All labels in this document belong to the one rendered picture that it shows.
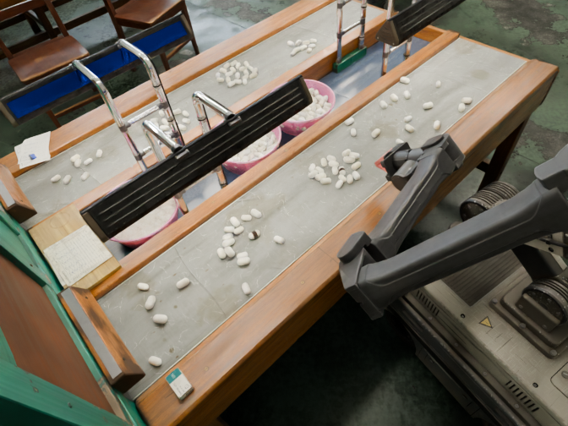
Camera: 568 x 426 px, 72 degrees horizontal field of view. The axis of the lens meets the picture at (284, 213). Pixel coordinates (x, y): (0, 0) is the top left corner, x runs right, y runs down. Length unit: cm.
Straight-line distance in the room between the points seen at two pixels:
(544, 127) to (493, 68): 110
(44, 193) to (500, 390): 162
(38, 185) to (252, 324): 97
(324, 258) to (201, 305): 35
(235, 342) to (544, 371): 88
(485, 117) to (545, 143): 126
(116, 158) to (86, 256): 45
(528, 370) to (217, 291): 91
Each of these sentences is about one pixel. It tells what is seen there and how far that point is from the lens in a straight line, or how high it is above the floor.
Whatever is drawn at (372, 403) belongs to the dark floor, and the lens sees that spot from 173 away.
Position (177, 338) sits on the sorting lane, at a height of 74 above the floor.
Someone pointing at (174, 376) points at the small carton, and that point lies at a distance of 99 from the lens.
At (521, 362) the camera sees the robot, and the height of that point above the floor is 47.
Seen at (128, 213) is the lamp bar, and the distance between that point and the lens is 89.
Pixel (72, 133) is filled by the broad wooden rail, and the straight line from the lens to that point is 174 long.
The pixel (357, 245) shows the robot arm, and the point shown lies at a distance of 72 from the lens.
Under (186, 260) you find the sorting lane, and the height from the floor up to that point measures 74.
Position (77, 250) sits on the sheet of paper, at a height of 78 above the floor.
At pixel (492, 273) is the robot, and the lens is 149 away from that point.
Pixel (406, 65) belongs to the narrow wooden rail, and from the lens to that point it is 177.
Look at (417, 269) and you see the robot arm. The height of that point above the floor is 116.
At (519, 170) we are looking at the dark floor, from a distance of 256.
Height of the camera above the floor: 169
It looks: 52 degrees down
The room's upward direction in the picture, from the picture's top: 8 degrees counter-clockwise
